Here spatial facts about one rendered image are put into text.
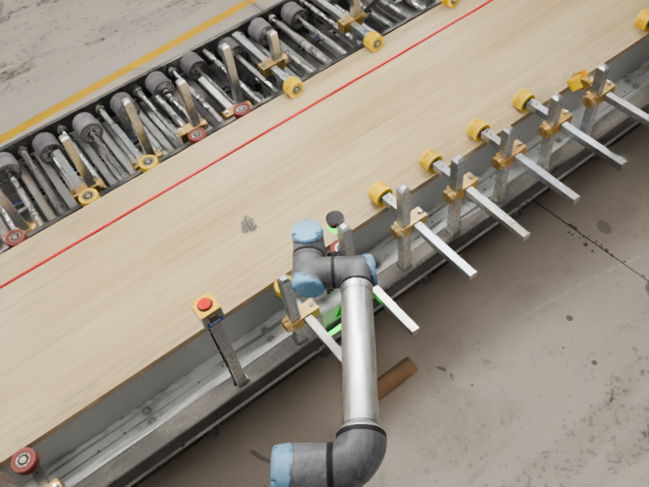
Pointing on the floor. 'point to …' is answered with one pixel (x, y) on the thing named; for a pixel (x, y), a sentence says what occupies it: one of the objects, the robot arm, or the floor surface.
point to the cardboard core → (395, 377)
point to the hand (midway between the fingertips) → (325, 293)
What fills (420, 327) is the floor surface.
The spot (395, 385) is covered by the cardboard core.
